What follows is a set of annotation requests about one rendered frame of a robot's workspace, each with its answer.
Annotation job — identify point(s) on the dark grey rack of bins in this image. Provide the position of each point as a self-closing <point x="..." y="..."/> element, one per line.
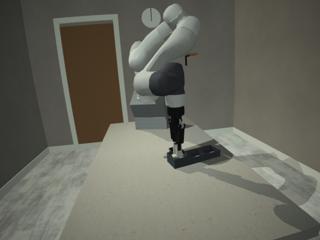
<point x="193" y="156"/>

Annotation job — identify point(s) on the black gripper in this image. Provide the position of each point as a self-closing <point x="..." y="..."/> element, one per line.
<point x="177" y="128"/>

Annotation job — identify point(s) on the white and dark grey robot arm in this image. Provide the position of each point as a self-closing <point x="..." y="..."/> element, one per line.
<point x="172" y="39"/>

